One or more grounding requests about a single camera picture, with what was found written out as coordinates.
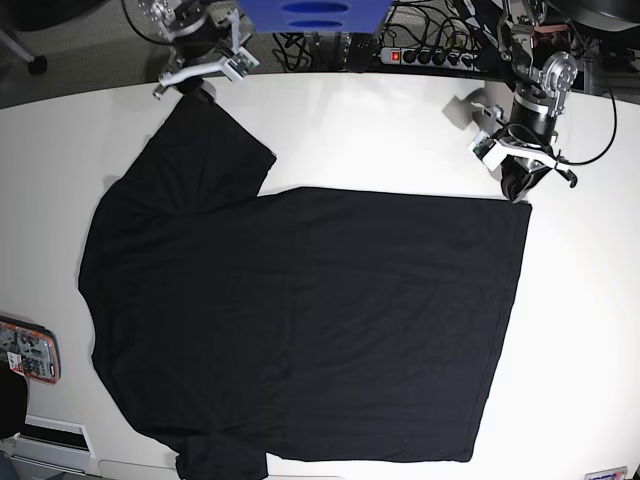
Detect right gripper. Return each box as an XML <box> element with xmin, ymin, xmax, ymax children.
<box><xmin>173</xmin><ymin>46</ymin><xmax>216</xmax><ymax>103</ymax></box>

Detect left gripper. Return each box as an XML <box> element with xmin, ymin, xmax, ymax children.
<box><xmin>501</xmin><ymin>129</ymin><xmax>551</xmax><ymax>203</ymax></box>

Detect black T-shirt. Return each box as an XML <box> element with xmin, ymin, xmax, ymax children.
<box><xmin>78</xmin><ymin>97</ymin><xmax>532</xmax><ymax>479</ymax></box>

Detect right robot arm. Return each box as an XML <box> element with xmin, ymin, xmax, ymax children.
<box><xmin>120</xmin><ymin>1</ymin><xmax>216</xmax><ymax>100</ymax></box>

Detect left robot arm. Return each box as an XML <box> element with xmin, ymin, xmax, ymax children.
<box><xmin>494</xmin><ymin>1</ymin><xmax>578</xmax><ymax>203</ymax></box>

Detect blue plastic bin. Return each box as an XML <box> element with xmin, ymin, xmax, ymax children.
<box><xmin>237</xmin><ymin>0</ymin><xmax>392</xmax><ymax>34</ymax></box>

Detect black office chair wheel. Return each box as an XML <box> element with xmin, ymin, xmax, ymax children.
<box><xmin>27</xmin><ymin>56</ymin><xmax>48</xmax><ymax>76</ymax></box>

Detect white box on table edge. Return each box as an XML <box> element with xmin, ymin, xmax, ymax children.
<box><xmin>12</xmin><ymin>415</ymin><xmax>95</xmax><ymax>474</ymax></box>

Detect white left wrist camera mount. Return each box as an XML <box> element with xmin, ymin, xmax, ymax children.
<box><xmin>468</xmin><ymin>101</ymin><xmax>578</xmax><ymax>188</ymax></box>

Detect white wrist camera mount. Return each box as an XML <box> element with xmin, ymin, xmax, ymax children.
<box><xmin>161</xmin><ymin>8</ymin><xmax>260</xmax><ymax>86</ymax></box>
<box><xmin>468</xmin><ymin>101</ymin><xmax>578</xmax><ymax>188</ymax></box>

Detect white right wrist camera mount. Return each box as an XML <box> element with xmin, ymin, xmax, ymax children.
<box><xmin>161</xmin><ymin>8</ymin><xmax>260</xmax><ymax>86</ymax></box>

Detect tangled black cables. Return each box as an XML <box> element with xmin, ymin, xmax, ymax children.
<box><xmin>272</xmin><ymin>0</ymin><xmax>501</xmax><ymax>74</ymax></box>

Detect white power strip red switch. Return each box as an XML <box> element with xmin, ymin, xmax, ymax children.
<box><xmin>379</xmin><ymin>47</ymin><xmax>480</xmax><ymax>72</ymax></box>

